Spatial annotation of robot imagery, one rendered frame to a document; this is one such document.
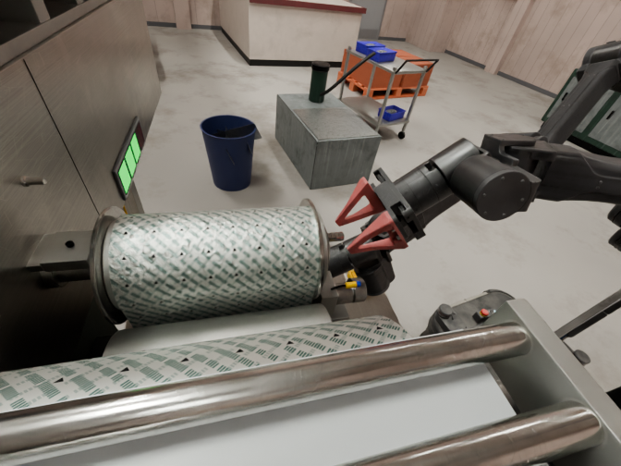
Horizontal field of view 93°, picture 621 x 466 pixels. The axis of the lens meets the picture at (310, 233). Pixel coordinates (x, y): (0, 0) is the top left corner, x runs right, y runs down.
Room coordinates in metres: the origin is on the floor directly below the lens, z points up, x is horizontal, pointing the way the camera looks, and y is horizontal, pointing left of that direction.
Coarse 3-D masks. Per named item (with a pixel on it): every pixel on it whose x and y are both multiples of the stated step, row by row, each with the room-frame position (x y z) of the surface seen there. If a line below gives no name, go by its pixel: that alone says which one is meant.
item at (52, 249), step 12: (48, 240) 0.21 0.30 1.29; (60, 240) 0.21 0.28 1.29; (72, 240) 0.21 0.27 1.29; (84, 240) 0.21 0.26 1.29; (36, 252) 0.19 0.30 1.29; (48, 252) 0.19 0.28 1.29; (60, 252) 0.19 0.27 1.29; (72, 252) 0.19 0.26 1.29; (84, 252) 0.20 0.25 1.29; (36, 264) 0.17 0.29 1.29; (48, 264) 0.18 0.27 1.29; (60, 264) 0.18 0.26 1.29; (72, 264) 0.18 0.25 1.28; (84, 264) 0.19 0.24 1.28
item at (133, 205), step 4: (132, 184) 0.89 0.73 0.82; (132, 188) 0.88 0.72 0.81; (128, 192) 0.86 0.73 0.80; (132, 192) 0.87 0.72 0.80; (136, 192) 0.90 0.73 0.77; (128, 196) 0.86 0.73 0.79; (132, 196) 0.86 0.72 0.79; (136, 196) 0.89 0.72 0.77; (128, 200) 0.85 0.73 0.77; (132, 200) 0.86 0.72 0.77; (136, 200) 0.87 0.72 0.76; (124, 204) 0.85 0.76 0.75; (128, 204) 0.85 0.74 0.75; (132, 204) 0.86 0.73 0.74; (136, 204) 0.86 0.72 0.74; (140, 204) 0.90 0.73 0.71; (128, 208) 0.85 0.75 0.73; (132, 208) 0.86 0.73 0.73; (136, 208) 0.86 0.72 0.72; (140, 208) 0.89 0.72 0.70; (128, 212) 0.85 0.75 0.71; (132, 212) 0.85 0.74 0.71; (136, 212) 0.86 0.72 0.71; (140, 212) 0.88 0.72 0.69
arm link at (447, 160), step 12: (456, 144) 0.37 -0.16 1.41; (468, 144) 0.36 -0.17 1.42; (432, 156) 0.37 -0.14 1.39; (444, 156) 0.36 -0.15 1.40; (456, 156) 0.35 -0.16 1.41; (468, 156) 0.35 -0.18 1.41; (492, 156) 0.35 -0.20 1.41; (432, 168) 0.36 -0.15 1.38; (444, 168) 0.34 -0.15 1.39; (444, 180) 0.34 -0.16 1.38
